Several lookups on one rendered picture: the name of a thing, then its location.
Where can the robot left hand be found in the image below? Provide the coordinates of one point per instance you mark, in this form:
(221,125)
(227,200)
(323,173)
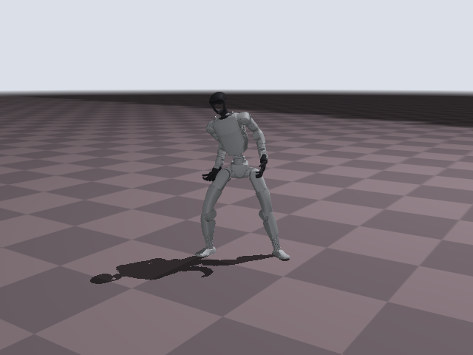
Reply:
(263,162)

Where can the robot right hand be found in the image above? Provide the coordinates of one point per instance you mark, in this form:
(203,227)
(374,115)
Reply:
(211,175)

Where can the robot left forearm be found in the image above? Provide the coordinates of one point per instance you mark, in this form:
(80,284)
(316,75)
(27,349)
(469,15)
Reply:
(261,145)

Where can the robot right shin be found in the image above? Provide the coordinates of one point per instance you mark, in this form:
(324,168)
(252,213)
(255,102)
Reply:
(208,227)

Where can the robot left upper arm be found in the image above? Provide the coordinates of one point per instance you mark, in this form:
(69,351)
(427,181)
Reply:
(245,119)

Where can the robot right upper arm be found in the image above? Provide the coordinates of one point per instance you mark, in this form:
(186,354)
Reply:
(210,130)

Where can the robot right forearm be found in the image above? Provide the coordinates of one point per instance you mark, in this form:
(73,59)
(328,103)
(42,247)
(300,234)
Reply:
(220,158)

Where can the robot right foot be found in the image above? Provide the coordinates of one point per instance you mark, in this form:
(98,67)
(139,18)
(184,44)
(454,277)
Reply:
(205,252)

